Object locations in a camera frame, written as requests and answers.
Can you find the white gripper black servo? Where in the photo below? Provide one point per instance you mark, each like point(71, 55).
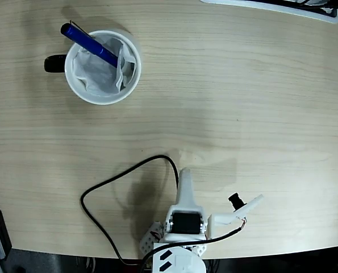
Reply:
point(185, 222)

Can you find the blue pen with metal clip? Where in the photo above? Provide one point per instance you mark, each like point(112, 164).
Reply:
point(86, 42)

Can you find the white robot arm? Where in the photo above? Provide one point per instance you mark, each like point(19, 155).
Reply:
point(183, 261)

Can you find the crumpled white tissue paper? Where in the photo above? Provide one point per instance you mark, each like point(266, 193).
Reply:
point(97, 76)

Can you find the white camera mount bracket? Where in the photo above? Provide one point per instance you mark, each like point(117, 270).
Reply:
point(222, 218)

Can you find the black camera module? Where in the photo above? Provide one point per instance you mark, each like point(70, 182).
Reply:
point(237, 200)

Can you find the black block beside rail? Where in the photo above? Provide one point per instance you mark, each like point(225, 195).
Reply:
point(4, 233)

